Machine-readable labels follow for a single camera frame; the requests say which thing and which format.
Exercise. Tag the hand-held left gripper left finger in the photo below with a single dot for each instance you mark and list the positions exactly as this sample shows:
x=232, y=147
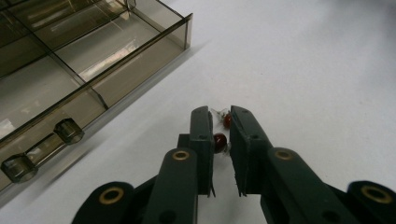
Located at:
x=183, y=174

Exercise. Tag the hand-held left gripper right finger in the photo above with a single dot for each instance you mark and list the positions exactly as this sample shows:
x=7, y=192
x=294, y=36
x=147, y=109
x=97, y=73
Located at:
x=274, y=180

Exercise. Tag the dark red bead earring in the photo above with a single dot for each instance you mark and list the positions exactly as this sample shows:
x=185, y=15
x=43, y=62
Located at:
x=220, y=142
x=227, y=120

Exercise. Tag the smoky transparent drawer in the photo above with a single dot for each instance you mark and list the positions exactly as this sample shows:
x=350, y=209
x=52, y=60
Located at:
x=93, y=56

